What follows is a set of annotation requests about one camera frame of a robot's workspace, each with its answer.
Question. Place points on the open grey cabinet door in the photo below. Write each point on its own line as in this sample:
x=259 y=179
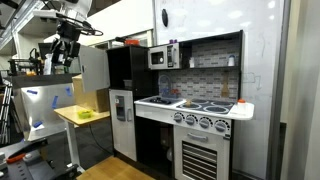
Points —
x=94 y=68

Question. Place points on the black perforated cart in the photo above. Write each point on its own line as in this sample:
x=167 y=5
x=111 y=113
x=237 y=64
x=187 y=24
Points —
x=33 y=166

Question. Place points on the cardboard box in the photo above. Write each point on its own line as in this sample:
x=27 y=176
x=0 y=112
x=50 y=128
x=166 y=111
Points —
x=97 y=100

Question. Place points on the toy sink faucet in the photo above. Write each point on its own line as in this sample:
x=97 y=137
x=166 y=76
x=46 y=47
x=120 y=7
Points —
x=165 y=85

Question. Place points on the silver panel with blue tape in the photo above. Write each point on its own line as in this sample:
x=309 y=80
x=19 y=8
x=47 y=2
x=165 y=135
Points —
x=35 y=99

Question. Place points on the orange handled tool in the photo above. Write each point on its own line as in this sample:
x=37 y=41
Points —
x=15 y=159

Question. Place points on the orange capped clear bottle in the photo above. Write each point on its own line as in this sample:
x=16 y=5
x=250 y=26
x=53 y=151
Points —
x=241 y=106

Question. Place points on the orange pot on top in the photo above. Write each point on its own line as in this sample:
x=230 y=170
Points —
x=127 y=41

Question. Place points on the black computer monitor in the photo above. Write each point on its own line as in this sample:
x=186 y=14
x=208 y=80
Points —
x=44 y=48

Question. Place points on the wooden spatula hanging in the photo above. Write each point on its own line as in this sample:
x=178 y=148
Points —
x=225 y=90

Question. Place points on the wooden side table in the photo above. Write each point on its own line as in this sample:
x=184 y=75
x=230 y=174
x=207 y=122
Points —
x=73 y=116

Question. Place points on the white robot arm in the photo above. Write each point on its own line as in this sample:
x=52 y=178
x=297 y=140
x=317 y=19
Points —
x=72 y=22

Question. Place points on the black toy sink basin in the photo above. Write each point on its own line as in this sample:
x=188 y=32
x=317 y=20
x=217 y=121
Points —
x=159 y=100

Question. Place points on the purple objects on kitchen top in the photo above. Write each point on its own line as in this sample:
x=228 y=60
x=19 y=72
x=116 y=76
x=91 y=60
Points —
x=172 y=41

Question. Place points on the blue capped white bottle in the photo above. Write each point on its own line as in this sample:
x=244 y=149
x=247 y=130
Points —
x=231 y=60

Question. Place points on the wooden platform board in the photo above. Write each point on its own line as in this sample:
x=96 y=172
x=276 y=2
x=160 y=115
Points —
x=112 y=168

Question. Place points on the green plastic bowl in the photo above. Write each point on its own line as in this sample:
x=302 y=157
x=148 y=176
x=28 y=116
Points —
x=85 y=114

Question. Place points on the white toy fridge door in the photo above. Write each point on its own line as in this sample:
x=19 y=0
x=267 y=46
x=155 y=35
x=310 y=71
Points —
x=123 y=122

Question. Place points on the small white shaker bottle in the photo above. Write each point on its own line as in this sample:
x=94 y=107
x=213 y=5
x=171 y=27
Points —
x=191 y=62

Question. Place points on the toy kitchen play set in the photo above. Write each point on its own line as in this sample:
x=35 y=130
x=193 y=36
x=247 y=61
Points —
x=154 y=123

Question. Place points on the black whiteboard eraser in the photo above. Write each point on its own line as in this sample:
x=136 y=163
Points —
x=164 y=17

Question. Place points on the whiteboard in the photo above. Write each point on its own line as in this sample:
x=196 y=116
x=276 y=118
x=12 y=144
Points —
x=261 y=21

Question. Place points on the stove knob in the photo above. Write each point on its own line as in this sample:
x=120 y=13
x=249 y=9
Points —
x=221 y=126
x=190 y=119
x=205 y=122
x=178 y=117

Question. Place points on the toy microwave oven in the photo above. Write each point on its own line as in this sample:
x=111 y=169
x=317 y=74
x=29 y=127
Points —
x=164 y=57

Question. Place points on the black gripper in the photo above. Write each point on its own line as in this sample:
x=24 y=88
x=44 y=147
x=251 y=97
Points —
x=67 y=44

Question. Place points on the toy oven door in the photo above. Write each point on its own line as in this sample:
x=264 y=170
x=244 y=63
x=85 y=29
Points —
x=200 y=155

